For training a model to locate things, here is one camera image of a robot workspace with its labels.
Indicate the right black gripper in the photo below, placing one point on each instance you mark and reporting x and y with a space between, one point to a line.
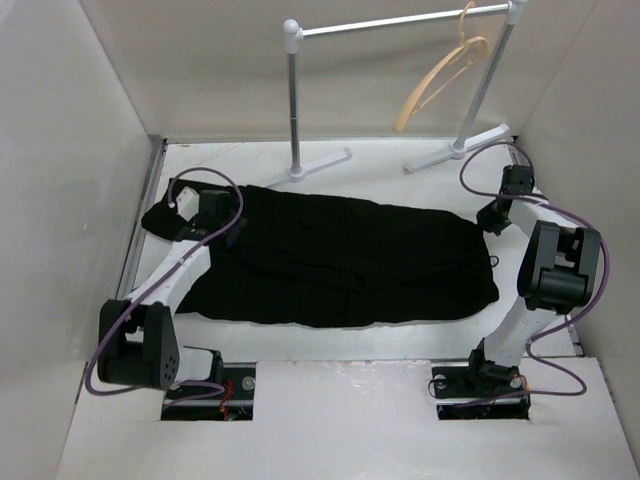
484 218

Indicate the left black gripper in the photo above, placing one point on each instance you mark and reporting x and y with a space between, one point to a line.
234 231

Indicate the black trousers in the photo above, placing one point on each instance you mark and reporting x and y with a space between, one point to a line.
334 262

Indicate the beige wooden clothes hanger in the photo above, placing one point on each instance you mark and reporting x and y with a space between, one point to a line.
468 52

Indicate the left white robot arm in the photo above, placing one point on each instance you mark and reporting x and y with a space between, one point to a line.
138 345

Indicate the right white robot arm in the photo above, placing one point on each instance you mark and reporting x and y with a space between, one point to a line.
557 275

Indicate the white metal clothes rack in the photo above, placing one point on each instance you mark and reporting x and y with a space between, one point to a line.
464 144

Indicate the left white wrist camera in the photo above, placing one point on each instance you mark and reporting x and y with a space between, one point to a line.
186 204

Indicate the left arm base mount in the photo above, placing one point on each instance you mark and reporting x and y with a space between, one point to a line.
227 396

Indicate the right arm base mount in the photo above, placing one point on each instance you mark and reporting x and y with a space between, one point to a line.
458 397

